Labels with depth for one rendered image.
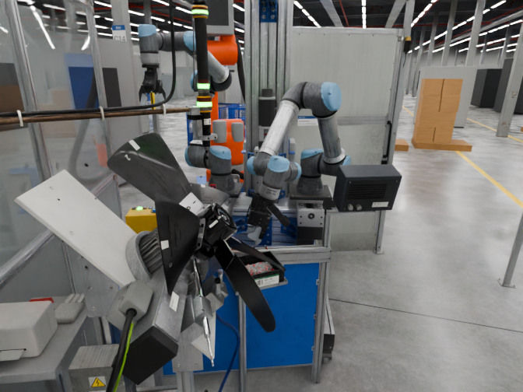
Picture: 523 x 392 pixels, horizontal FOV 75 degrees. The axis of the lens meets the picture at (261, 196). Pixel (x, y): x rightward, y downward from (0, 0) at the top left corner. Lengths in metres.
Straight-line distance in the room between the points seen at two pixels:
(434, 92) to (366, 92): 6.03
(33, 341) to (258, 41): 1.60
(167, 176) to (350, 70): 2.24
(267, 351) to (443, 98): 7.85
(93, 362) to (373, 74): 2.74
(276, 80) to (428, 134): 7.43
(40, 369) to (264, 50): 1.64
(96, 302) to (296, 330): 1.11
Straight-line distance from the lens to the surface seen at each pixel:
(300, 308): 1.87
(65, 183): 1.16
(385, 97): 3.18
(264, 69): 1.95
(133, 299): 0.86
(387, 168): 1.65
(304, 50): 2.95
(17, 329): 1.23
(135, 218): 1.56
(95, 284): 1.13
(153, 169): 1.06
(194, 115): 1.05
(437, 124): 9.18
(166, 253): 0.78
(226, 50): 5.09
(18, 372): 1.26
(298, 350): 2.04
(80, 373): 1.23
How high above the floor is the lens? 1.64
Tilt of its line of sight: 19 degrees down
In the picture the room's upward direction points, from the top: straight up
